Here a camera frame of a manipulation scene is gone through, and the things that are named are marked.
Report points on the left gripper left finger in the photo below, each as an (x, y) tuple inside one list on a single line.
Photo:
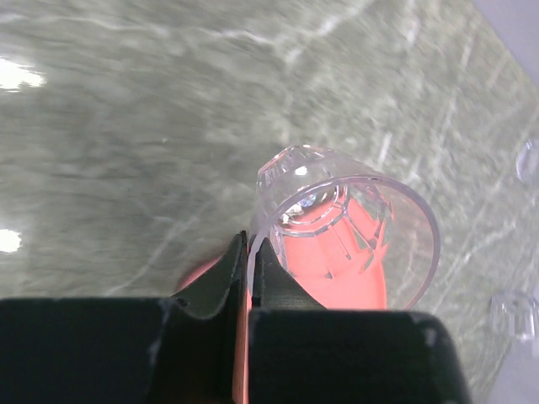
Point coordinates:
[(184, 348)]

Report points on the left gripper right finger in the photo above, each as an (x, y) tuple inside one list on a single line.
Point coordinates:
[(300, 352)]

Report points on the clear glass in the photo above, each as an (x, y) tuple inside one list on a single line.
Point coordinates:
[(351, 237), (526, 163), (514, 314)]

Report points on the salmon pink plastic tray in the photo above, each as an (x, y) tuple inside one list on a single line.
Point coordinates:
[(302, 333)]

